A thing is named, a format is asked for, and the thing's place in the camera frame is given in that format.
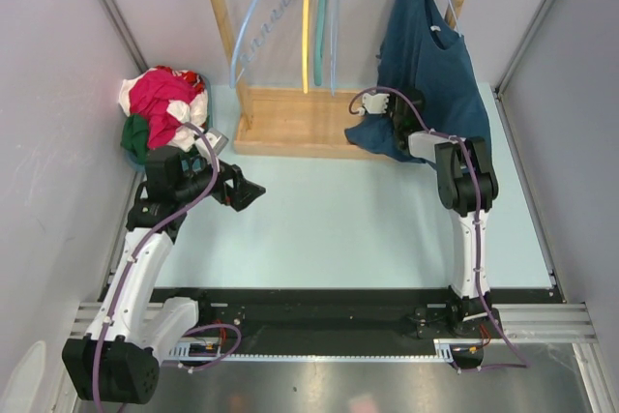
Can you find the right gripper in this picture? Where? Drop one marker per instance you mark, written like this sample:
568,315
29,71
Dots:
392,99

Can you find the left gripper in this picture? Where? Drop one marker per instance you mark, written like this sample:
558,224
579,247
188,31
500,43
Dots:
243,191

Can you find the blue t-shirt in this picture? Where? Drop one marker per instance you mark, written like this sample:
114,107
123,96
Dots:
421,51

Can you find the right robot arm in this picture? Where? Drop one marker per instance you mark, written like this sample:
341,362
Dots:
467,186

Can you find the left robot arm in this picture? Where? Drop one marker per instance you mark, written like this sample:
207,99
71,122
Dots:
120,356

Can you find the teal hanger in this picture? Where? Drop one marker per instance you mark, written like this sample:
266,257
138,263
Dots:
319,42

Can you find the light blue notched hanger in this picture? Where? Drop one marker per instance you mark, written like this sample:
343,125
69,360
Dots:
252,36

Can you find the yellow hanger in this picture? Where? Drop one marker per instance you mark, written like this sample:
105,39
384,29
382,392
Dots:
305,50

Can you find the wooden clothes rack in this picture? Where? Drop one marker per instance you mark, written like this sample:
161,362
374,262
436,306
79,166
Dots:
286,122

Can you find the white garment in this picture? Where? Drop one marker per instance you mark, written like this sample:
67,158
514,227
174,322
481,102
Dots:
198,114

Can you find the teal laundry basket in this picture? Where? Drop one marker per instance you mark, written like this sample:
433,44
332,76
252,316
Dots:
207,125

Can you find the green garment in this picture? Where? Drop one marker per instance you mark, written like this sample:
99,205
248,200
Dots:
134,139

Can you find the red patterned garment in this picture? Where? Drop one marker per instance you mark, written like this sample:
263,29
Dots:
195,80

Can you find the pink garment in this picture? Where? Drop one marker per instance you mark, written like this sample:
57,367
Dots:
163,99

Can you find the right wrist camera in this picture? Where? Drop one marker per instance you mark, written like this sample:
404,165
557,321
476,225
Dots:
373,104

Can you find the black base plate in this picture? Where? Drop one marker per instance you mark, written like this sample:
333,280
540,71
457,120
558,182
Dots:
318,322

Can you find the white cable duct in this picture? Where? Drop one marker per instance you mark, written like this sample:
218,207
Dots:
440,351

